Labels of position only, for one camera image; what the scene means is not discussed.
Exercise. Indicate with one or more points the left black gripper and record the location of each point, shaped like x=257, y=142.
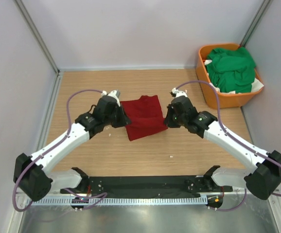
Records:
x=124, y=120

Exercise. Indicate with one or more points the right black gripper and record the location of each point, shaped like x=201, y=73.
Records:
x=168, y=121

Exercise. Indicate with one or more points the red t shirt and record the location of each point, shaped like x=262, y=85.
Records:
x=146, y=117

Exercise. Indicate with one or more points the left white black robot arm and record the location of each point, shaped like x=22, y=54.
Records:
x=34, y=174

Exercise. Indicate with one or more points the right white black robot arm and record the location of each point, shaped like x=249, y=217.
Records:
x=262, y=172

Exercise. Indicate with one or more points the green t shirt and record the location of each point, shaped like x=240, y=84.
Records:
x=231, y=70

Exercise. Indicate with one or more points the white cloth in bin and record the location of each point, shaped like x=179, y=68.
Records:
x=256, y=85

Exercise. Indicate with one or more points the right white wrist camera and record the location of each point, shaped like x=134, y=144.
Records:
x=175, y=93

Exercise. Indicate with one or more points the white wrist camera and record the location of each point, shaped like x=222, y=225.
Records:
x=114, y=93
x=175, y=93

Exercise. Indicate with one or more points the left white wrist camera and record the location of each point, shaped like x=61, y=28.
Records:
x=114, y=93

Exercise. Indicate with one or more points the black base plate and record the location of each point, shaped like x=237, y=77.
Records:
x=151, y=187

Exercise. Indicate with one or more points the white slotted cable duct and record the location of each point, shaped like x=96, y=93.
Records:
x=72, y=200

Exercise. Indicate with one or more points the left aluminium frame post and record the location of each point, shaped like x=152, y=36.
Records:
x=30, y=23

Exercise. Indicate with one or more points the aluminium frame post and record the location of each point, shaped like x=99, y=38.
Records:
x=30, y=23
x=255, y=22

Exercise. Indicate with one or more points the right aluminium frame post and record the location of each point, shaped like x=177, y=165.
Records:
x=255, y=22

